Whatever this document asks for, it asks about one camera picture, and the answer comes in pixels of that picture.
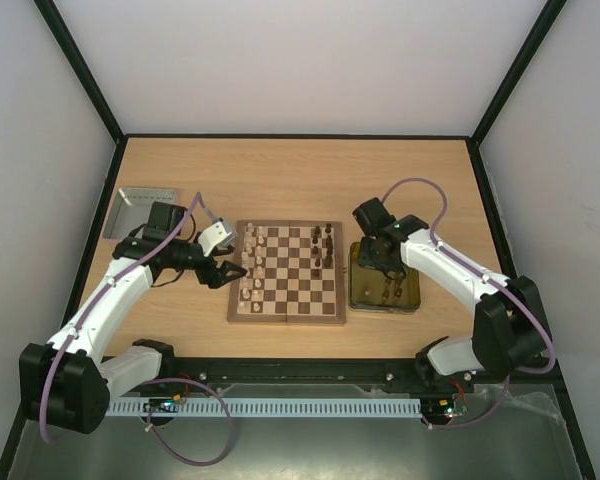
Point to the silver metal tin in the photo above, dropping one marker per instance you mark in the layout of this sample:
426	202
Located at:
131	207

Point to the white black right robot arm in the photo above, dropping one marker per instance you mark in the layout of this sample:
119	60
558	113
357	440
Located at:
509	321

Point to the light blue slotted cable duct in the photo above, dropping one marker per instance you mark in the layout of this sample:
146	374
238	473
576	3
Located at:
268	408

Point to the wooden chess board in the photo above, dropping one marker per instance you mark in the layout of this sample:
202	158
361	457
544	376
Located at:
295	273

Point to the black metal base rail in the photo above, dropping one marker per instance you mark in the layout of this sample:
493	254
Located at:
391	376

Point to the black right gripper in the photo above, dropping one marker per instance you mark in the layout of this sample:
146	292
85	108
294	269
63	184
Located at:
385	267

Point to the gold green metal tin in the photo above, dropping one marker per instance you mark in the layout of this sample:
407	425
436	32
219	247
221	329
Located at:
372	290

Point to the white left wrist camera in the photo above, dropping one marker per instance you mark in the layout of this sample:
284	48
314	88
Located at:
220	234

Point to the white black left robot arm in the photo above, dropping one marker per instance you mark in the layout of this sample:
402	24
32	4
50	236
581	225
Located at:
66	382

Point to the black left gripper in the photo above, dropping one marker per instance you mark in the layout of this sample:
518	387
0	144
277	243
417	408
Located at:
214	281

